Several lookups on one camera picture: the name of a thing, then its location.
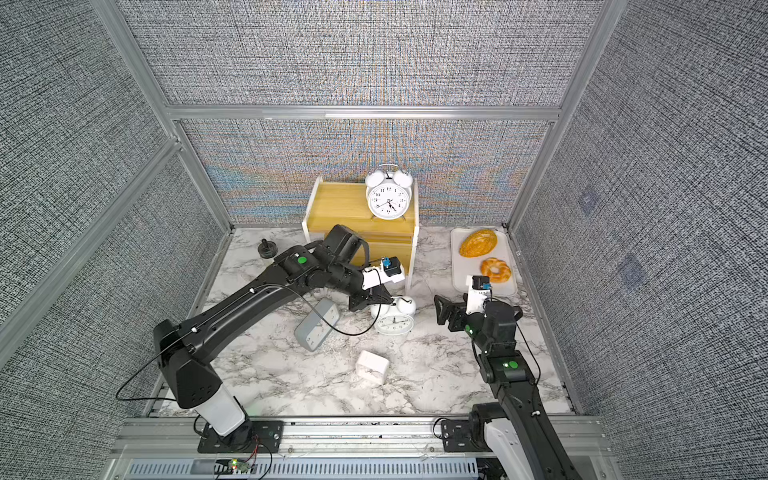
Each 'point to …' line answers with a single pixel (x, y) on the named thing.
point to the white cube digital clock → (372, 367)
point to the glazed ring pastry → (503, 274)
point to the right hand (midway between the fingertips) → (451, 289)
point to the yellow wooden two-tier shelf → (332, 204)
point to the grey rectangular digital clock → (313, 330)
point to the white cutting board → (463, 267)
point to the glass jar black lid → (267, 249)
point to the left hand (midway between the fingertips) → (393, 295)
